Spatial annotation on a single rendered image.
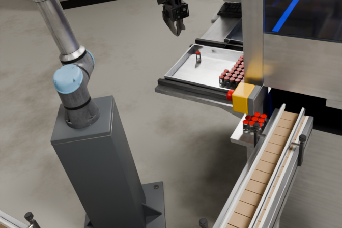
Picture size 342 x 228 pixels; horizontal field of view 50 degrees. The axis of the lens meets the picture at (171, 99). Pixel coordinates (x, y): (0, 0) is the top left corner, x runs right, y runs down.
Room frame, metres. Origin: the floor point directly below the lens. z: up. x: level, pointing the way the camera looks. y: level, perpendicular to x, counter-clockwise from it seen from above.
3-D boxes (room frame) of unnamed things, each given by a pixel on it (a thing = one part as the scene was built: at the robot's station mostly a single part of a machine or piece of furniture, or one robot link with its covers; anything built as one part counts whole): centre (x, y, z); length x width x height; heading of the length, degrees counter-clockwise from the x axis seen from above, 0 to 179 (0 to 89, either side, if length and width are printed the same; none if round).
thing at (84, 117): (1.25, 0.39, 0.84); 0.15 x 0.15 x 0.10
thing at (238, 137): (0.88, -0.26, 0.87); 0.14 x 0.13 x 0.02; 53
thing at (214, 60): (1.26, -0.21, 0.90); 0.34 x 0.26 x 0.04; 52
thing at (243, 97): (0.92, -0.24, 1.00); 0.08 x 0.07 x 0.07; 53
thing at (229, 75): (1.20, -0.27, 0.90); 0.18 x 0.02 x 0.05; 142
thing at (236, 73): (1.19, -0.29, 0.90); 0.18 x 0.02 x 0.05; 142
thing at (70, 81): (1.26, 0.38, 0.96); 0.13 x 0.12 x 0.14; 171
